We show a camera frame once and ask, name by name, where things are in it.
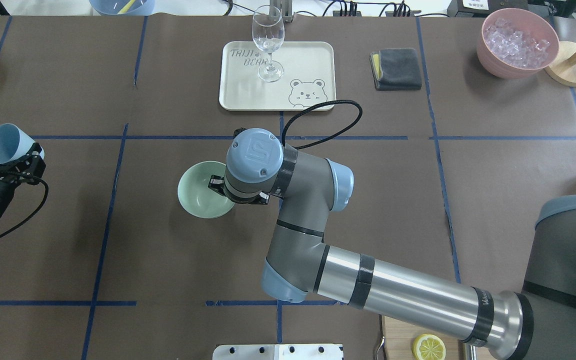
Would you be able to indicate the blue bowl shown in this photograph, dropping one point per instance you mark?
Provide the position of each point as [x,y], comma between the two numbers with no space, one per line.
[123,7]

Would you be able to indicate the mint green bowl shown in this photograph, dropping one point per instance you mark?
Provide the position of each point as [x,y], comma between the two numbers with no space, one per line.
[195,195]

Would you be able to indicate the light blue cup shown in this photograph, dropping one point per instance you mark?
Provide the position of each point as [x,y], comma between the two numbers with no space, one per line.
[14,143]

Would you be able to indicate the half lemon slice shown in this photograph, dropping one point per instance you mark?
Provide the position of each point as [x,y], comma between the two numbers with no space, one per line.
[428,346]

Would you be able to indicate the clear wine glass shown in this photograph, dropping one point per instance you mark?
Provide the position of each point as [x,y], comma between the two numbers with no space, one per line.
[268,34]

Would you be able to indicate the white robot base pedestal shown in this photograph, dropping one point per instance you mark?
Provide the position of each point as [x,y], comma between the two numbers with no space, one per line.
[299,351]

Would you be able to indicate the wooden cutting board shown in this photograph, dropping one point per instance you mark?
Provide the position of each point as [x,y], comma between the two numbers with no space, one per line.
[403,341]

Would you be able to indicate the pink bowl with ice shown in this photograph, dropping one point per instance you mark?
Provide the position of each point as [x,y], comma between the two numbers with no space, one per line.
[515,43]

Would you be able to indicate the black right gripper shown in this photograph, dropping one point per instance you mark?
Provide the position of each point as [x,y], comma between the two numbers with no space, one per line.
[216,183]

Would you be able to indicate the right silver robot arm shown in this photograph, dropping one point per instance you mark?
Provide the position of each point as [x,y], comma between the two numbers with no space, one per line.
[536,323]

